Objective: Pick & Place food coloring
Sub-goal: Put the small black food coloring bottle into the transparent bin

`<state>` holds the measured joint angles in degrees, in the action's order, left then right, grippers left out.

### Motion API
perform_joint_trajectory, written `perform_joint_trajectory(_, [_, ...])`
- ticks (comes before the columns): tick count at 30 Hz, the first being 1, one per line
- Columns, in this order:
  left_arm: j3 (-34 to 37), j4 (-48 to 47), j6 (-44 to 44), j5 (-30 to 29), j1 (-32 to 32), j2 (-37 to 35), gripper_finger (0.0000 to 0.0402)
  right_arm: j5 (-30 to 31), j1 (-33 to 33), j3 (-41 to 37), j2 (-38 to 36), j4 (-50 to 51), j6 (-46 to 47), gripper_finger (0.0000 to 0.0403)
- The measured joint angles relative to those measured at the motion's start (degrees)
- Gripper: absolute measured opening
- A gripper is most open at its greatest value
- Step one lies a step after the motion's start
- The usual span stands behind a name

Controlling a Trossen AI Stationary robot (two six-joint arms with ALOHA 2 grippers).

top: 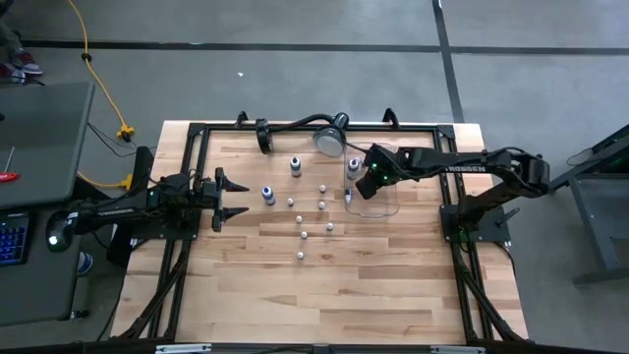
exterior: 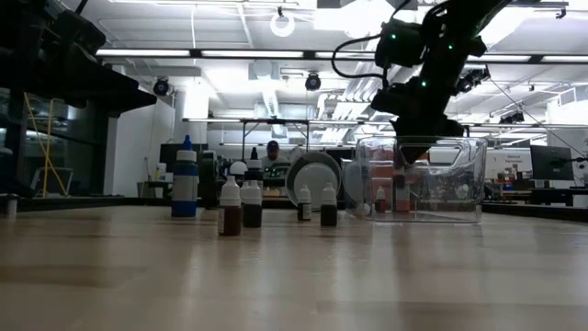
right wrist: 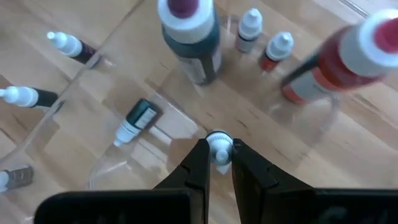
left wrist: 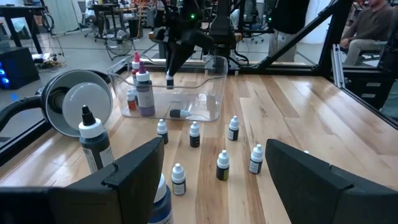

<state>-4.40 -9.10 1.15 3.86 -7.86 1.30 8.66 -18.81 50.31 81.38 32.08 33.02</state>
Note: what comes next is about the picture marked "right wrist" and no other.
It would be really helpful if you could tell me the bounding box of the large purple food coloring bottle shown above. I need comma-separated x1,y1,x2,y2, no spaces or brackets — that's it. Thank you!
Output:
157,0,223,86

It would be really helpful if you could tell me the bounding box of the small brown food coloring bottle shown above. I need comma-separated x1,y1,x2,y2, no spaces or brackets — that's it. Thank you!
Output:
205,129,234,175

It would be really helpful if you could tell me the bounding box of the large red food coloring bottle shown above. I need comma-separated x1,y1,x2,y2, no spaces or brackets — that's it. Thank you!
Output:
280,8,398,105

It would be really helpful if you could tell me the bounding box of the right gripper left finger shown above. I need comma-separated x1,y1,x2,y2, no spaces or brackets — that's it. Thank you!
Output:
33,138,212,224

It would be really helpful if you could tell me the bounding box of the small red food coloring bottle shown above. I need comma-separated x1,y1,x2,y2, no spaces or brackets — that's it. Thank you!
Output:
259,30,295,73

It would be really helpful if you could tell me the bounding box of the small dark food coloring bottle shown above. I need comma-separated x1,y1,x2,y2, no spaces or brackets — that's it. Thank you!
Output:
0,85,60,110
46,30,102,65
234,7,264,54
0,164,34,194

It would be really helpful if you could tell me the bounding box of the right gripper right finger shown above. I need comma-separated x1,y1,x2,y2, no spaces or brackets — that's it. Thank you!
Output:
231,138,398,224

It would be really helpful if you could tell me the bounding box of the small green food coloring bottle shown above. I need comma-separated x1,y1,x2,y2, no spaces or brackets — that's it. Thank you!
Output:
113,98,159,147

